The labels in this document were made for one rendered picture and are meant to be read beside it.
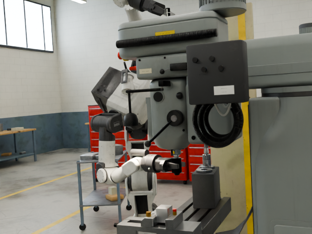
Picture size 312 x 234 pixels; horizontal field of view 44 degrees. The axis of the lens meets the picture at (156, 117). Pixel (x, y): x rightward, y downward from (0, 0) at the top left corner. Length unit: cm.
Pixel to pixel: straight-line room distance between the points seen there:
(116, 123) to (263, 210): 95
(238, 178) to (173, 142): 189
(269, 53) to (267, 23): 932
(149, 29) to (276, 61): 55
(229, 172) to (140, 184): 124
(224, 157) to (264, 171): 203
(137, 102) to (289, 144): 97
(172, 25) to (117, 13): 1075
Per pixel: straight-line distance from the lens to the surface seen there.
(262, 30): 1090
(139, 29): 174
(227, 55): 135
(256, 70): 159
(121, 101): 218
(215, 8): 167
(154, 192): 255
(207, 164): 224
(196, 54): 138
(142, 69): 173
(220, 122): 162
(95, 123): 217
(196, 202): 216
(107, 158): 214
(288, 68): 157
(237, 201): 361
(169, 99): 170
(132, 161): 192
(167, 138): 173
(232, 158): 354
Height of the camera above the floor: 155
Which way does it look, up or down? 3 degrees down
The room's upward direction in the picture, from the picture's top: 3 degrees counter-clockwise
